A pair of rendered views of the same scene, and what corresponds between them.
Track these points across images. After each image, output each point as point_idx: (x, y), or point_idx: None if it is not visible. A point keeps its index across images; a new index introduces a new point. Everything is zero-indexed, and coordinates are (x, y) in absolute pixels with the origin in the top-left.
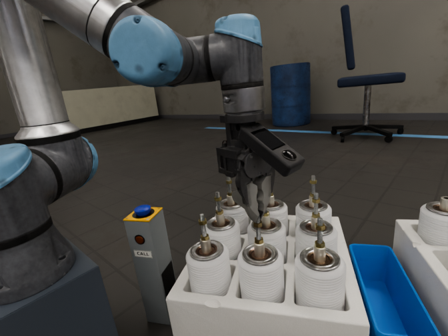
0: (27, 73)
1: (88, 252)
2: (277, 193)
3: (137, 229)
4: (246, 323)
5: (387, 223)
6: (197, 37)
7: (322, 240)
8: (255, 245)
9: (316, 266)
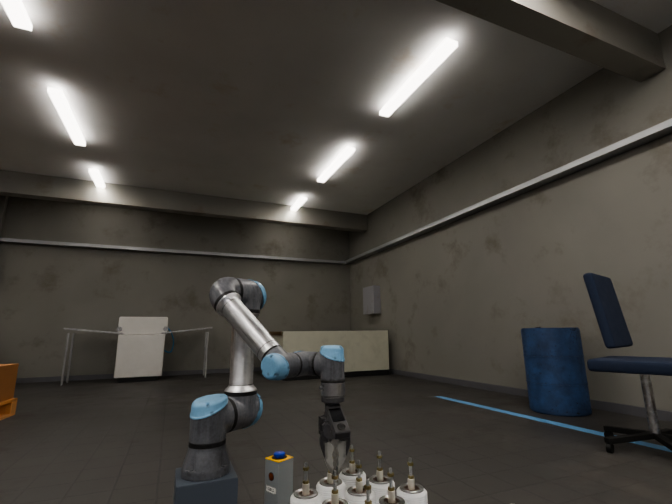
0: (239, 358)
1: (247, 499)
2: (454, 494)
3: (271, 467)
4: None
5: None
6: (312, 353)
7: (369, 499)
8: (331, 494)
9: None
